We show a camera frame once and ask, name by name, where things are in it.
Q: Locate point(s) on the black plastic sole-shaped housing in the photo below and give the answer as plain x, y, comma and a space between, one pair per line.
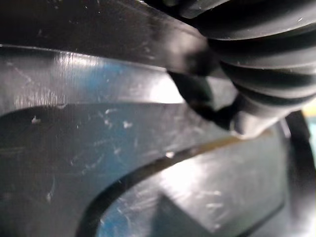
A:
74, 148
197, 195

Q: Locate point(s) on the left robot hand black cloth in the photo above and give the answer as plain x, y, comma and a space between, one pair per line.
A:
259, 49

